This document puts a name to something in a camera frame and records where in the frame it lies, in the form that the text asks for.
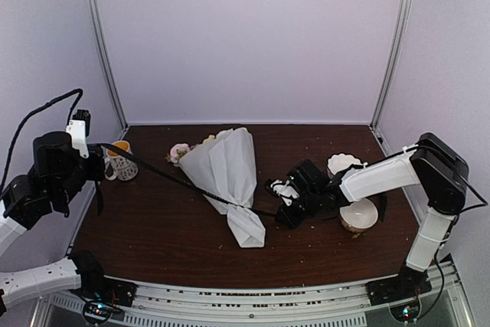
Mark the aluminium corner post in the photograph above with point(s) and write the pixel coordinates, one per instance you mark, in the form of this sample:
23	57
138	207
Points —
105	64
403	15

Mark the patterned white mug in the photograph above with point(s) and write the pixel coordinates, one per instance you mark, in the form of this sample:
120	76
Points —
118	167

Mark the aluminium front rail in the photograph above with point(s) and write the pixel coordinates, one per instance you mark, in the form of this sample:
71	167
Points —
341	304

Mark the plain white round bowl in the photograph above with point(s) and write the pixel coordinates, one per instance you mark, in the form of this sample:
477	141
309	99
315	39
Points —
359	216

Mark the white wrapping paper sheet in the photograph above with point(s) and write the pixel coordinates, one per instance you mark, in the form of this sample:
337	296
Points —
226	168

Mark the right aluminium corner post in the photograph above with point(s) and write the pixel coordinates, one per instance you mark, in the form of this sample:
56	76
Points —
403	15

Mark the large yellow flower bunch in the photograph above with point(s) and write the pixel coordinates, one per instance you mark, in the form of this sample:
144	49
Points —
210	138

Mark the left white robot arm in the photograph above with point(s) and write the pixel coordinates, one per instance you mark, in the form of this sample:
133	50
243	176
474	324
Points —
59	172

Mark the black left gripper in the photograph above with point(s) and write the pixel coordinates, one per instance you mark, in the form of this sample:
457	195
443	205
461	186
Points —
97	173

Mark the left aluminium corner post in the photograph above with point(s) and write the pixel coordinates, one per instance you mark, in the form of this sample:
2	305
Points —
105	64

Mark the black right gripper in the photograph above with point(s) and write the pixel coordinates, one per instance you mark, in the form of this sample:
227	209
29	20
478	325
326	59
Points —
292	220

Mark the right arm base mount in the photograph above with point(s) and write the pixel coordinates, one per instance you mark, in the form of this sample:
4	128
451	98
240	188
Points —
401	292

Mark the white scalloped bowl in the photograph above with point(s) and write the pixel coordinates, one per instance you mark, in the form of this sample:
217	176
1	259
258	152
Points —
339	162

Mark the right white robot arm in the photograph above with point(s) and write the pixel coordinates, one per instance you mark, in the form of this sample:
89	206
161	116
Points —
430	163

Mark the pink flower stem two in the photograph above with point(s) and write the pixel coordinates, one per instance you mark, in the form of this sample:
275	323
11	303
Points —
177	152

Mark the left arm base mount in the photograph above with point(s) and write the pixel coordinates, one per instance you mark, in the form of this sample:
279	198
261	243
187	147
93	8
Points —
102	297

